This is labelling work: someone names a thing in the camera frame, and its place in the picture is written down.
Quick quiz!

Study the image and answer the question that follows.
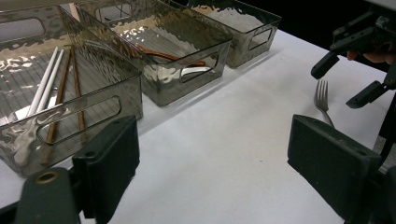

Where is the brown spoon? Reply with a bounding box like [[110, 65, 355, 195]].
[[134, 45, 207, 68]]

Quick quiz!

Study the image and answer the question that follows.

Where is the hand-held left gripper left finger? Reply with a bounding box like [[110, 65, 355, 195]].
[[72, 115, 140, 224]]

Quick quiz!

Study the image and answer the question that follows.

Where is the white ceramic spoon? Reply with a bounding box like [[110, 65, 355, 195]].
[[180, 66, 213, 78]]

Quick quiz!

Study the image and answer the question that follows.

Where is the silver metal fork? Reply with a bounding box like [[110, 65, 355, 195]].
[[313, 79, 336, 129]]

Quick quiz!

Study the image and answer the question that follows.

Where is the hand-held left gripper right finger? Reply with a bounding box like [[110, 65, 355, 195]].
[[287, 114, 384, 220]]

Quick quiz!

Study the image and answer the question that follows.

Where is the translucent grey plastic bin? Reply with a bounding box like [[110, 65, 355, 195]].
[[0, 4, 144, 178], [74, 0, 233, 107], [186, 0, 283, 69]]

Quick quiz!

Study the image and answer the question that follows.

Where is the white chopstick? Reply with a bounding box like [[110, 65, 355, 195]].
[[26, 46, 60, 118], [35, 49, 65, 115]]

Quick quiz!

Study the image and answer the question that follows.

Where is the brown chopstick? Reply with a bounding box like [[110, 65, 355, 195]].
[[40, 46, 73, 166]]

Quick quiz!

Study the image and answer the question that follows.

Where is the white table cover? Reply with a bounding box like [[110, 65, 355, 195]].
[[0, 29, 396, 224]]

